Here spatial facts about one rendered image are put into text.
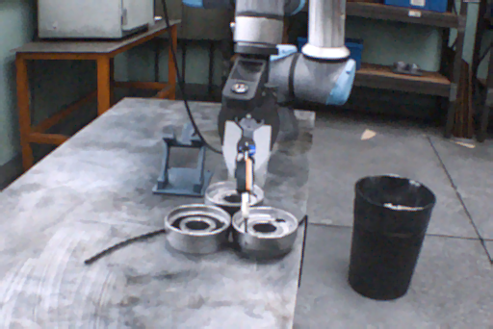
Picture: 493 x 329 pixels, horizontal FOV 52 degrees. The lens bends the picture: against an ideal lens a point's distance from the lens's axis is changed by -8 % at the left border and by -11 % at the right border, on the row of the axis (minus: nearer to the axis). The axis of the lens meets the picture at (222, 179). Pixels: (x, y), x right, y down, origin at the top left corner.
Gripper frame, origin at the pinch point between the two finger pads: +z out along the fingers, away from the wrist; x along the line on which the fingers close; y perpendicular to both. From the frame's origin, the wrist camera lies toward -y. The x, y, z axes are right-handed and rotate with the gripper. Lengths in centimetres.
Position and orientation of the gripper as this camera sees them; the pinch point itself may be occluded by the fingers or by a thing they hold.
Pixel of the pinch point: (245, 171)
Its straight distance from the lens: 87.6
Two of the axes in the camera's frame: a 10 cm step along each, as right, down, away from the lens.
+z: -0.8, 9.6, 2.6
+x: -9.8, -1.2, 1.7
